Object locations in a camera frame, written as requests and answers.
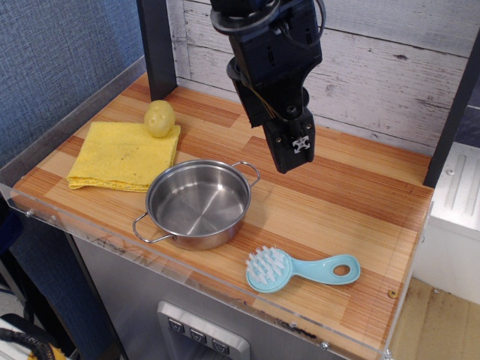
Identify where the light blue scrub brush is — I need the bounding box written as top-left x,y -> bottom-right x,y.
245,246 -> 361,293

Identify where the black vertical post left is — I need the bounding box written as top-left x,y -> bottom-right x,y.
136,0 -> 177,101

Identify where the white appliance at right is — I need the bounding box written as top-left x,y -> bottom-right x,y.
412,142 -> 479,304

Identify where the steel pan with handles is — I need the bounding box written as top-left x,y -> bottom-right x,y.
132,159 -> 261,251

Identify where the yellow toy potato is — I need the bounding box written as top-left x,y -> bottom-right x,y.
144,100 -> 176,138

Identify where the black vertical post right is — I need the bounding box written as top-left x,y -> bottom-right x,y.
423,33 -> 479,188

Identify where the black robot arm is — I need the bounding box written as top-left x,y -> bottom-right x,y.
210,1 -> 326,173

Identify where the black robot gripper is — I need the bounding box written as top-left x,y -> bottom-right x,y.
226,1 -> 323,173

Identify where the steel cabinet control panel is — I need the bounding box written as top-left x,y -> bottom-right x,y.
157,301 -> 251,359

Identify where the clear acrylic table guard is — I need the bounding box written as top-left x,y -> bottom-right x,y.
2,172 -> 433,359

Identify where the folded yellow cloth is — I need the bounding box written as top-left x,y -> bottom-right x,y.
67,121 -> 181,193

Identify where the black vertical post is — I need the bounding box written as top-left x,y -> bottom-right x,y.
423,33 -> 479,188
136,0 -> 177,101

